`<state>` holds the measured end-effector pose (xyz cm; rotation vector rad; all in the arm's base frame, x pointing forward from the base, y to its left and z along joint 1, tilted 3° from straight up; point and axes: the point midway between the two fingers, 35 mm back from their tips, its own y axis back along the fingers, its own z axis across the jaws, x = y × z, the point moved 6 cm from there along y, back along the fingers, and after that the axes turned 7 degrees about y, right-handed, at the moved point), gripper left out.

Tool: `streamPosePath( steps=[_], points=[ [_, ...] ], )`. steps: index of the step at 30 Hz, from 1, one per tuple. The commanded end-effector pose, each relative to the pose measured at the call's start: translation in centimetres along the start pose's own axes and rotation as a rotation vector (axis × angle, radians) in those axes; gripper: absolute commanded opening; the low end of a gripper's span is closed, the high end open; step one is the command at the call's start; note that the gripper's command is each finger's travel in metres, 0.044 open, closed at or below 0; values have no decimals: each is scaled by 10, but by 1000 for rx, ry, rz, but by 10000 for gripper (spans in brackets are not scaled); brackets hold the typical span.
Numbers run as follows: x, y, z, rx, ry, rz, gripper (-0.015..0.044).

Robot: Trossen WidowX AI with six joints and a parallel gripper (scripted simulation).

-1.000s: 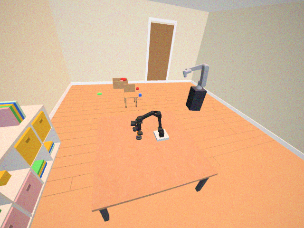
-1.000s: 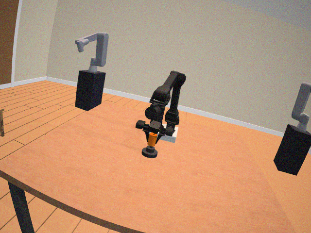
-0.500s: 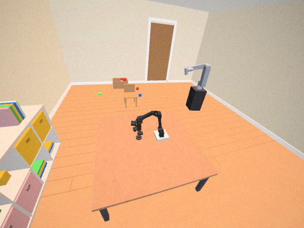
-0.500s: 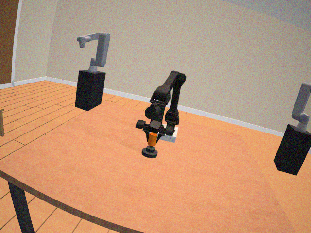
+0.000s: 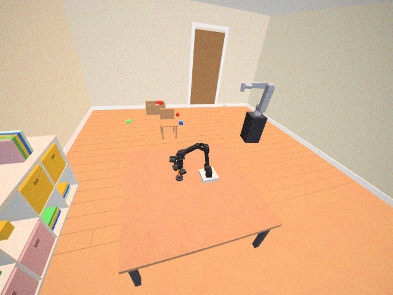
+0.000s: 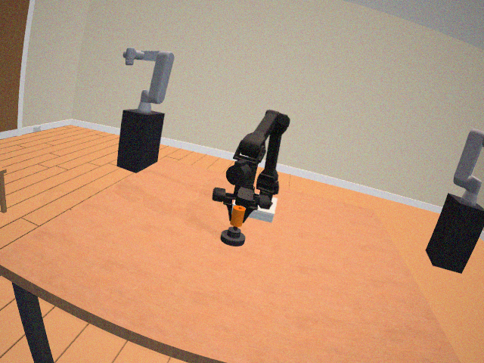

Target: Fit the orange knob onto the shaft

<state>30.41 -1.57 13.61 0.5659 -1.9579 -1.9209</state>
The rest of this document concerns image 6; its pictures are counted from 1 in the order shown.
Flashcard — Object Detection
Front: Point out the orange knob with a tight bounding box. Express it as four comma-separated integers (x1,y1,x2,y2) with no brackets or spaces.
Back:
230,206,246,227

